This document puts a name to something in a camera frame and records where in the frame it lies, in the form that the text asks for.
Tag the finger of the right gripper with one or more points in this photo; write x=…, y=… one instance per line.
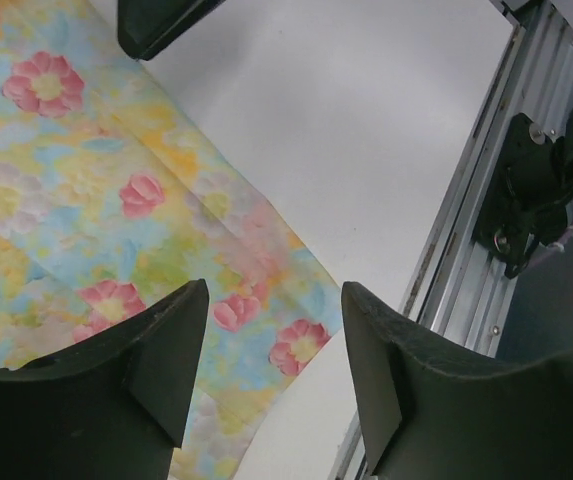
x=146, y=27

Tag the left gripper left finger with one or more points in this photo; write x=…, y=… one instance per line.
x=113, y=406

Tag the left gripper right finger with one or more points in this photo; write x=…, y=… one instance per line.
x=432, y=409

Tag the floral pastel skirt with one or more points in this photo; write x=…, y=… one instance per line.
x=111, y=198

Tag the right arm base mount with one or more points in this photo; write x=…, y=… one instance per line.
x=519, y=212

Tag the aluminium frame rail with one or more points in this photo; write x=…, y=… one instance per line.
x=458, y=289

